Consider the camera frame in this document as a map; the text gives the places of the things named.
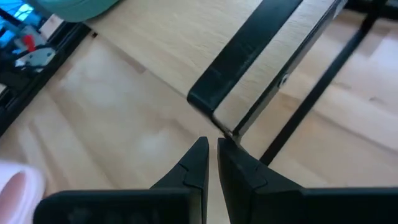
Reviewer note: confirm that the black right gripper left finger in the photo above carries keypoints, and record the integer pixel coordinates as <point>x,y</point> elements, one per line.
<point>174,205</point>

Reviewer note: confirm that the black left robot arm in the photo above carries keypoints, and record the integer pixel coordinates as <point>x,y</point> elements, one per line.
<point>34,59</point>

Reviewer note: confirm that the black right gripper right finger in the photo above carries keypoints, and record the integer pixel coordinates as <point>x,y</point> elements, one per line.
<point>264,205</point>

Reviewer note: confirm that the wooden shelf with black frame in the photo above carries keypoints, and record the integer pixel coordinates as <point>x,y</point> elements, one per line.
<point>174,46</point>

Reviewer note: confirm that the black aluminium table frame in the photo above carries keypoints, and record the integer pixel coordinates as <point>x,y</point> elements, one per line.
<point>43,76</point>

